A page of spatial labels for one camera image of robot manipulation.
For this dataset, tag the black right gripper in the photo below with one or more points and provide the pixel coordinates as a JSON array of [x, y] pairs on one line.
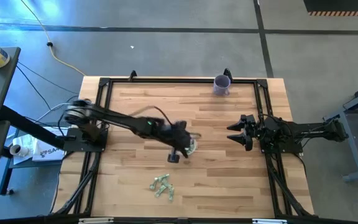
[[261, 132]]

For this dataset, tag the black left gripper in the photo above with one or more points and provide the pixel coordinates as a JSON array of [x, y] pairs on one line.
[[179, 137]]

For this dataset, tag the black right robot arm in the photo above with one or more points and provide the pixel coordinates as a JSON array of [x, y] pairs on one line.
[[306, 129]]

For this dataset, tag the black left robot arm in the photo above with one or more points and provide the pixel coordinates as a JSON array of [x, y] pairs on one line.
[[120, 119]]

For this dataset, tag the clear plastic cup bin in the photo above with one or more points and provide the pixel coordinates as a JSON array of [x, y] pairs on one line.
[[193, 148]]

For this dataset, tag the purple ceramic mug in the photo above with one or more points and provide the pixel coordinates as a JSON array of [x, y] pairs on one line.
[[222, 88]]

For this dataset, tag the white strip label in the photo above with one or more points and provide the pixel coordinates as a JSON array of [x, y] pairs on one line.
[[95, 220], [269, 221]]

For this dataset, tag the grey metal stand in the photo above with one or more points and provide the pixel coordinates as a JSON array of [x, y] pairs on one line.
[[352, 138]]

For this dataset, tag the white printed paper sheet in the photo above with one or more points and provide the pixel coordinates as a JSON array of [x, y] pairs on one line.
[[50, 152]]

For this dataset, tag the black diagonal support bar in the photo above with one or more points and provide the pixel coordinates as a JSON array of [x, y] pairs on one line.
[[33, 127]]

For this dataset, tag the black mat hazard stripe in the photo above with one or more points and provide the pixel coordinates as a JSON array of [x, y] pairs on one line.
[[337, 5]]

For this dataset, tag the white plain paper sheet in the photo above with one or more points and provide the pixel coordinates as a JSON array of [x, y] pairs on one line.
[[26, 160]]

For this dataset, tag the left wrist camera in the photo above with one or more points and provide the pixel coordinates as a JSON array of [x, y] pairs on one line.
[[173, 158]]

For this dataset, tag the black aluminium table frame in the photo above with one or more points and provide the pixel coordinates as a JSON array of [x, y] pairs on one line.
[[182, 80]]

